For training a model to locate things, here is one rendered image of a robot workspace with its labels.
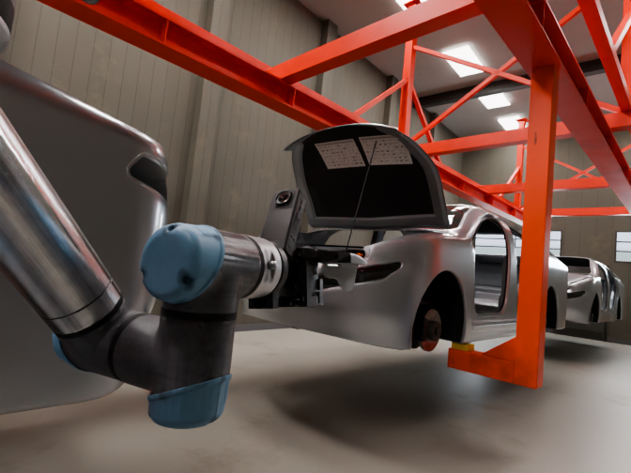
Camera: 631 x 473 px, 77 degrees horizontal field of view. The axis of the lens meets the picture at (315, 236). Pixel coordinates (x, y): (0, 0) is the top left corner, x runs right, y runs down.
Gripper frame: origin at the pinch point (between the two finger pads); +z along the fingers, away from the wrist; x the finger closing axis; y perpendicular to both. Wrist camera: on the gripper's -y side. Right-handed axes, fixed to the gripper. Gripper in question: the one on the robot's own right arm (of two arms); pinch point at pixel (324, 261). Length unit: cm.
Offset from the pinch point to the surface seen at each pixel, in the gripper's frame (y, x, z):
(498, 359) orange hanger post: 59, 16, 285
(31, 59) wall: -269, -447, 182
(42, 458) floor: 95, -219, 88
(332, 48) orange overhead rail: -226, -105, 263
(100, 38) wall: -329, -422, 248
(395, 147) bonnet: -110, -45, 245
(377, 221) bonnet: -61, -79, 296
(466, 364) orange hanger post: 65, -9, 293
